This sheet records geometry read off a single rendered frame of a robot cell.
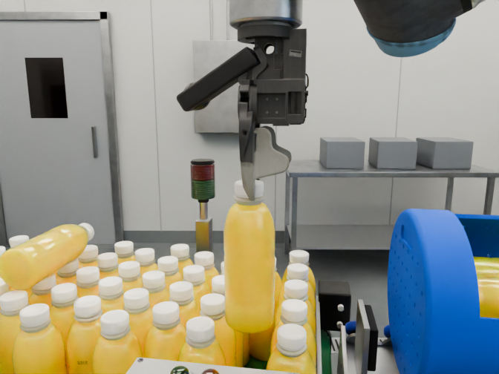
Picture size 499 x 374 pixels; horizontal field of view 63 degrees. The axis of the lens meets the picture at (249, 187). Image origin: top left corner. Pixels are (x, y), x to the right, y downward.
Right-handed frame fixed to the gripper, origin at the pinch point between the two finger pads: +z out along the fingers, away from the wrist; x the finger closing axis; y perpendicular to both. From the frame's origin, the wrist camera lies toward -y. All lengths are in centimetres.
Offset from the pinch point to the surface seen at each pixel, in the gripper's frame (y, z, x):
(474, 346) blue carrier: 29.9, 20.2, -1.3
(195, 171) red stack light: -21, 6, 46
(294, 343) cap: 6.6, 19.5, -5.2
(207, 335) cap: -5.0, 19.6, -4.7
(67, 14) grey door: -212, -91, 305
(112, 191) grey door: -183, 71, 309
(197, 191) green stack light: -20, 11, 46
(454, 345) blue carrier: 27.4, 20.2, -1.3
